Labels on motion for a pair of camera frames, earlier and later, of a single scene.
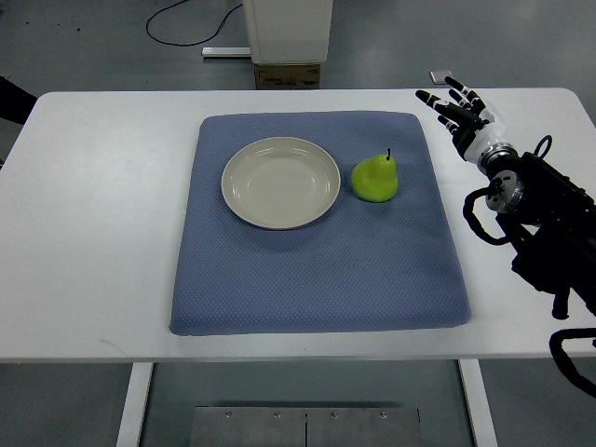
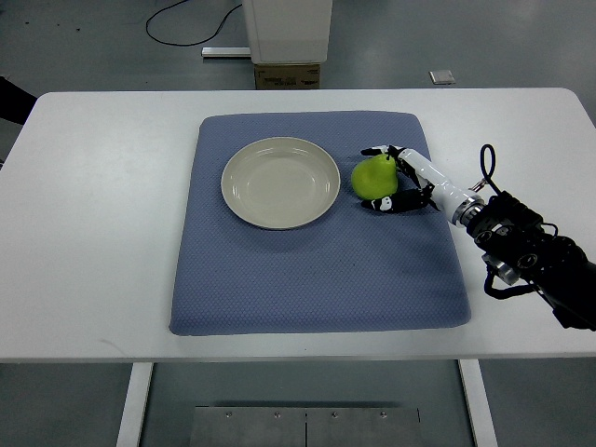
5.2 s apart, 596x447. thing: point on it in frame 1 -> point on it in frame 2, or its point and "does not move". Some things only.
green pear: (375, 179) does not move
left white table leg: (130, 427) does not move
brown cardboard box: (284, 76) does not move
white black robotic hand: (473, 129) -> (419, 185)
